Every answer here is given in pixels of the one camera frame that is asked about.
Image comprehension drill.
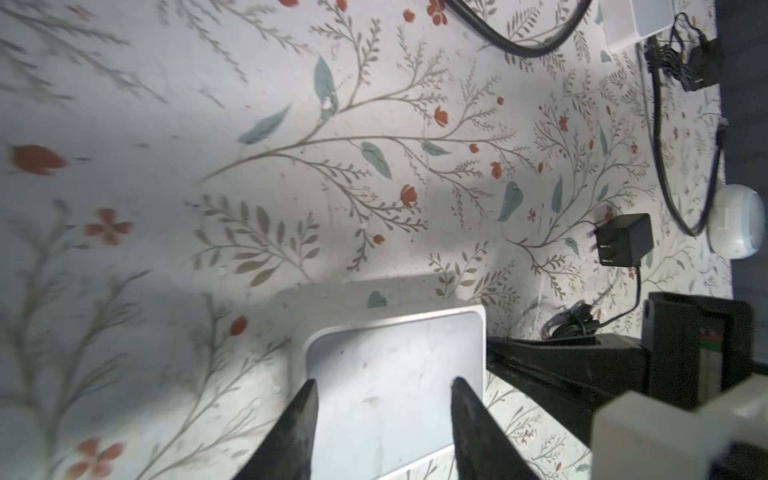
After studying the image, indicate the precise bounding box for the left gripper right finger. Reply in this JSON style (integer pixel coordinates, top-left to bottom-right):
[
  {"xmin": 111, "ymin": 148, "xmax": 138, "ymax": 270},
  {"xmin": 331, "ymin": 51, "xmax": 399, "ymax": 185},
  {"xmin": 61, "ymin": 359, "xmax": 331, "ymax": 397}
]
[{"xmin": 450, "ymin": 377, "xmax": 538, "ymax": 480}]

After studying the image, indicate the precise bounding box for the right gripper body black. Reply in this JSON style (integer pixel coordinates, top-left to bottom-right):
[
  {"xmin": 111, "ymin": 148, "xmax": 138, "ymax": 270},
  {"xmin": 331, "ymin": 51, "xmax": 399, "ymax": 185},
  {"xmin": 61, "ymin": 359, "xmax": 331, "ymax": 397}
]
[{"xmin": 641, "ymin": 292, "xmax": 754, "ymax": 410}]

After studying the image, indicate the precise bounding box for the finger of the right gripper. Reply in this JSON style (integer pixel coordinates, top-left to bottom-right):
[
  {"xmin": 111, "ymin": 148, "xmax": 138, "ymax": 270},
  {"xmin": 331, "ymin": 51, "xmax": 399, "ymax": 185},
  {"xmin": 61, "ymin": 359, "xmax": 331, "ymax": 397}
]
[{"xmin": 486, "ymin": 334, "xmax": 649, "ymax": 447}]

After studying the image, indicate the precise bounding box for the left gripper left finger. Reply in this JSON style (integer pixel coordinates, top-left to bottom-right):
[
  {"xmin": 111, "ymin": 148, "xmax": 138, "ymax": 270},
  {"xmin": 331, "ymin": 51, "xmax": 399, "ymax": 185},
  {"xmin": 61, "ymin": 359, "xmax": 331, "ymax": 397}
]
[{"xmin": 234, "ymin": 379, "xmax": 319, "ymax": 480}]

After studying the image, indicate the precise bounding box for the black ethernet cable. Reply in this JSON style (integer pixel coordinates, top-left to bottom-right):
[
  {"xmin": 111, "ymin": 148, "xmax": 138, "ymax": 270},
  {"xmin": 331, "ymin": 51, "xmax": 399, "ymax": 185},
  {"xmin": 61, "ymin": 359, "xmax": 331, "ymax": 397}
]
[
  {"xmin": 443, "ymin": 0, "xmax": 595, "ymax": 59},
  {"xmin": 644, "ymin": 35, "xmax": 730, "ymax": 238}
]

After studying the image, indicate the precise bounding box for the black power adapter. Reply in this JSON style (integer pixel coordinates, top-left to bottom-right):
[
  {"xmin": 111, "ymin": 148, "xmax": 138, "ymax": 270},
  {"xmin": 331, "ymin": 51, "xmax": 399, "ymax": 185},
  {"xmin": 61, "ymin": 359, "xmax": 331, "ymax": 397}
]
[
  {"xmin": 685, "ymin": 38, "xmax": 725, "ymax": 92},
  {"xmin": 595, "ymin": 213, "xmax": 654, "ymax": 268}
]

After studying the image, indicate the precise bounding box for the white round clock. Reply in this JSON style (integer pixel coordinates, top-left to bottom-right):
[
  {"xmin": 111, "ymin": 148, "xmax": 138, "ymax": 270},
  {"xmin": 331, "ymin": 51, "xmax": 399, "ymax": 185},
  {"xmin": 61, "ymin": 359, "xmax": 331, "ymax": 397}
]
[{"xmin": 707, "ymin": 184, "xmax": 766, "ymax": 260}]

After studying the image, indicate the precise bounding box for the floral table mat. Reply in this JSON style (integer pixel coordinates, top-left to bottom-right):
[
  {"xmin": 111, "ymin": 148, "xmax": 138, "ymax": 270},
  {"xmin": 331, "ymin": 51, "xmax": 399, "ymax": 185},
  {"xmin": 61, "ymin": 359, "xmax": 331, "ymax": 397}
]
[{"xmin": 1, "ymin": 1, "xmax": 732, "ymax": 479}]

